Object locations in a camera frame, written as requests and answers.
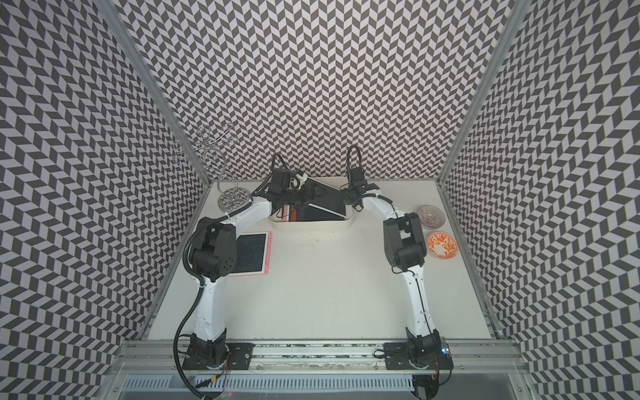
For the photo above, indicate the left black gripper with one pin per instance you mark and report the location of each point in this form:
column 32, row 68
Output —
column 305, row 197

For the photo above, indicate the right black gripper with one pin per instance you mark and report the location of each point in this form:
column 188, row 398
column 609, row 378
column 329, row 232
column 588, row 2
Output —
column 347, row 199

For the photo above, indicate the white framed writing tablet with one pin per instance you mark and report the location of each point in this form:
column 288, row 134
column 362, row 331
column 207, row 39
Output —
column 330, row 198

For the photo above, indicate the pink edged writing tablet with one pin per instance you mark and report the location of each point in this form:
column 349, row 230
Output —
column 254, row 253

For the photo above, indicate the red framed writing tablet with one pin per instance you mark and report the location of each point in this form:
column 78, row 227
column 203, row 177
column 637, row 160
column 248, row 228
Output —
column 312, row 213

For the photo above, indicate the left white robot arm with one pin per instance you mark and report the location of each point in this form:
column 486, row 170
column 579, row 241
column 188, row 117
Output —
column 212, row 252

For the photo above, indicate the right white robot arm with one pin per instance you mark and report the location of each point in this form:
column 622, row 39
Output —
column 405, row 249

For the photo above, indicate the cream storage box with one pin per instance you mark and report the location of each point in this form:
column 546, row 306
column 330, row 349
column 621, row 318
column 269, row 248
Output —
column 278, row 224

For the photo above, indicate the clear glass bowl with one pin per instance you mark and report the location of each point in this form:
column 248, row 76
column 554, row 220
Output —
column 431, row 217

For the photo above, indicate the orange patterned bowl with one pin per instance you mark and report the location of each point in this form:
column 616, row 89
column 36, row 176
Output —
column 442, row 245

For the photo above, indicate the silver wire stand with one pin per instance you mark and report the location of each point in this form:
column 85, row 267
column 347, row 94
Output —
column 210, row 144

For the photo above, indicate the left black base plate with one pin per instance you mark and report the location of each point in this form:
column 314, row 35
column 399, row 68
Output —
column 211, row 356

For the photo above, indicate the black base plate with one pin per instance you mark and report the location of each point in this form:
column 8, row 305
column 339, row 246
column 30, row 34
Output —
column 211, row 356
column 397, row 356

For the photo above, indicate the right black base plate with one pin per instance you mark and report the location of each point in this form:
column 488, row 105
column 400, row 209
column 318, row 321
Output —
column 397, row 356

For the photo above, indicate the aluminium front rail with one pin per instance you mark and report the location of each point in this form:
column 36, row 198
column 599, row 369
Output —
column 372, row 356

